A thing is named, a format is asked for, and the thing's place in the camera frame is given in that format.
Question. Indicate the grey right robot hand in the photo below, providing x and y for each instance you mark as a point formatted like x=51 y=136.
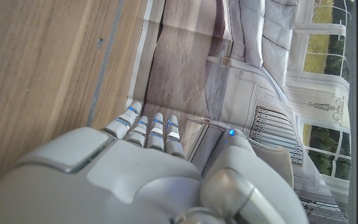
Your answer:
x=120 y=186

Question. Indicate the printed room backdrop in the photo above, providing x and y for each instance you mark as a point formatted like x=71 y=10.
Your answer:
x=197 y=62

